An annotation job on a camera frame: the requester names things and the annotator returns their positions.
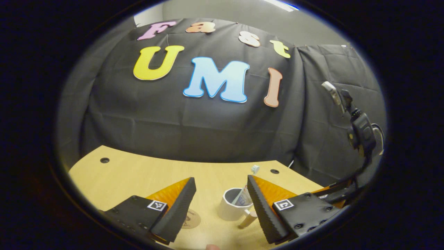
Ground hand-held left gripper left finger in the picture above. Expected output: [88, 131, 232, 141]
[101, 177, 197, 245]

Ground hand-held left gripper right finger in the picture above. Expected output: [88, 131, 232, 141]
[247, 175, 351, 245]

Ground round brown coaster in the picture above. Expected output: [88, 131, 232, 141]
[180, 208, 202, 229]

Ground white toothpaste tube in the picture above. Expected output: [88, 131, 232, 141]
[239, 186, 253, 206]

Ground white cup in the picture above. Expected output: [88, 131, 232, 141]
[219, 188, 259, 230]

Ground white toothbrush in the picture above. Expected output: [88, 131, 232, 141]
[232, 165, 261, 205]

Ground wooden desktop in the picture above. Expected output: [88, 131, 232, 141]
[68, 145, 325, 250]

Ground black backdrop cloth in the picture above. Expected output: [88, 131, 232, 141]
[57, 17, 387, 186]

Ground large ceiling light panel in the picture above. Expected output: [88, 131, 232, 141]
[263, 0, 299, 11]

